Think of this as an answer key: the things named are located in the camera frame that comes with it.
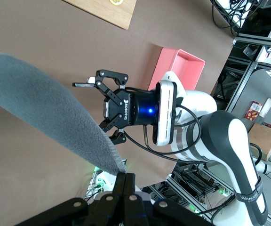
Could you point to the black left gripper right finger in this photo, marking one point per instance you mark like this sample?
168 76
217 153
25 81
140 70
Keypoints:
130 186

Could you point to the white plastic device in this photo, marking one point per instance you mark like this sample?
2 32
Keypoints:
267 107

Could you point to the grey and pink cloth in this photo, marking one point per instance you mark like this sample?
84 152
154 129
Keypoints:
43 101

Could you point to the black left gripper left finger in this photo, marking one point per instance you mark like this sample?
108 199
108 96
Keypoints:
120 186

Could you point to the grey partition panel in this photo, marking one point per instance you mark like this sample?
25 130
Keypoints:
262 87

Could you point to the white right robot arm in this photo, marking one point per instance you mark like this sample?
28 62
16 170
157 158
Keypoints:
196 101

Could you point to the cardboard box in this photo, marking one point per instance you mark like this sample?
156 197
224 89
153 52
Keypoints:
263 143

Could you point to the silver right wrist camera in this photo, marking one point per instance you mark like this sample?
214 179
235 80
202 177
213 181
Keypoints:
164 113

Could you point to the pink plastic bin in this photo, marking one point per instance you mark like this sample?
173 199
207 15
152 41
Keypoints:
166 58

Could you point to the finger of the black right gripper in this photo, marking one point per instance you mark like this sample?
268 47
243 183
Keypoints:
83 85
119 139

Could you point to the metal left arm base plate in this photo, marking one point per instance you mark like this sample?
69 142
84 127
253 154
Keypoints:
102 181

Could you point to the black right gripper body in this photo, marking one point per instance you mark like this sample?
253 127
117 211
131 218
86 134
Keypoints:
140 110

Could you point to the red patterned box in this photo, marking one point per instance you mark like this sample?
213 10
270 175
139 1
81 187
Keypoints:
253 111

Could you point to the wooden cutting board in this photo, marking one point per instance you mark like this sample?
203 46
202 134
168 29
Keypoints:
116 14

